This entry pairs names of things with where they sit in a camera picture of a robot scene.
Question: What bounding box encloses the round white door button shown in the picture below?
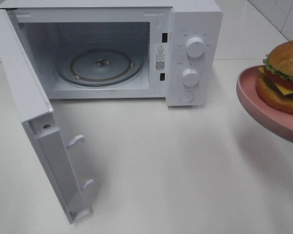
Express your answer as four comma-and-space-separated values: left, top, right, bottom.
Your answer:
179, 91, 194, 103

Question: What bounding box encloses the white microwave knob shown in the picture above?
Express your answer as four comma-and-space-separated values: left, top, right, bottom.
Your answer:
185, 36, 206, 58
182, 68, 200, 87

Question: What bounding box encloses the white microwave door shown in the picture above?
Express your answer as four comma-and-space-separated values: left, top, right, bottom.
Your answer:
0, 9, 90, 223

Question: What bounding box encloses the toy burger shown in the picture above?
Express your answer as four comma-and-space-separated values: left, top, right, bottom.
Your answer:
255, 40, 293, 114

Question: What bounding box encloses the pink round plate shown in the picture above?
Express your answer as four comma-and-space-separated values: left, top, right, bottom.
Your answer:
236, 65, 293, 143

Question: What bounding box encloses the white microwave oven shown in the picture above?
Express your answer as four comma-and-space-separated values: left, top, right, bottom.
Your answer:
0, 0, 223, 106

